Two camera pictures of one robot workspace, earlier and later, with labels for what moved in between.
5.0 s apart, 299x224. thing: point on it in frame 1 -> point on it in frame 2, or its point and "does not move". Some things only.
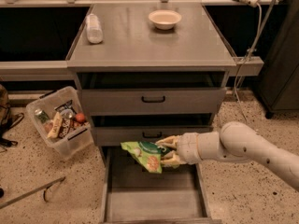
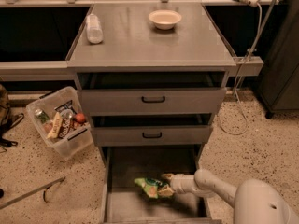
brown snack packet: x=64 y=127 does not move
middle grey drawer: x=114 y=135 does not move
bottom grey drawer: x=134 y=193 does not move
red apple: x=80 y=118 does not move
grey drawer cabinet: x=147 y=73 does not move
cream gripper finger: x=172 y=160 -> x=165 y=191
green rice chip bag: x=149 y=154 -> x=150 y=186
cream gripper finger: x=172 y=141 -> x=169 y=175
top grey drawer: x=118 y=102 does not move
